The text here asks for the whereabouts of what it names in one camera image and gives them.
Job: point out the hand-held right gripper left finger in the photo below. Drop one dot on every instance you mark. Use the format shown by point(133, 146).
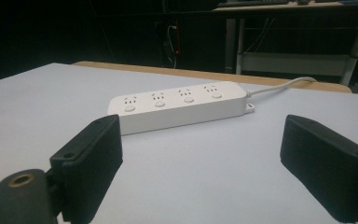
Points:
point(90, 161)

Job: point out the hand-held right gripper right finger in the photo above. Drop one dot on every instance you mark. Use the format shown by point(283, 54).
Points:
point(329, 168)

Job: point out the metal frame desk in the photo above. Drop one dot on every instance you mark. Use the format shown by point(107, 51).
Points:
point(295, 59)

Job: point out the white power strip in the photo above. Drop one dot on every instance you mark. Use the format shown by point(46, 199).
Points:
point(180, 107)

